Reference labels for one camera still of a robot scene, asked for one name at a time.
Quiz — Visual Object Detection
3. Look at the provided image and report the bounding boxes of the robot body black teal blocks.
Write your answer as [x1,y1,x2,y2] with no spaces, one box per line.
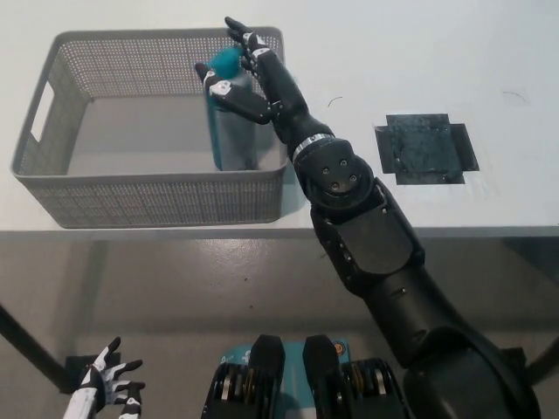
[200,333,410,419]

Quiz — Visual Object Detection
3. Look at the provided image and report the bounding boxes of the black metal table leg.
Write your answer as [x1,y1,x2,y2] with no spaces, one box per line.
[527,332,559,387]
[0,302,74,393]

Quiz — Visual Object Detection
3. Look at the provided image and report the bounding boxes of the black tape patch on table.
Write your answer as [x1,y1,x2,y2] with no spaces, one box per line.
[374,113,480,187]

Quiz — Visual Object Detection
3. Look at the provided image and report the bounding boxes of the teal white air spray can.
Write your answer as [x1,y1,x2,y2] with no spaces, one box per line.
[204,46,259,172]

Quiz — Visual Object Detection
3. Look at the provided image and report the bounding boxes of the gray perforated plastic basket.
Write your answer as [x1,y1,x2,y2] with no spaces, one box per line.
[10,26,291,230]

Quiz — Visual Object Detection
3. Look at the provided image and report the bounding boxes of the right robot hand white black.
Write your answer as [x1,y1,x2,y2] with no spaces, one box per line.
[194,16,335,155]

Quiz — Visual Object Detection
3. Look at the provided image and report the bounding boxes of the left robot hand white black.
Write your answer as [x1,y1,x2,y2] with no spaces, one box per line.
[62,335,147,419]

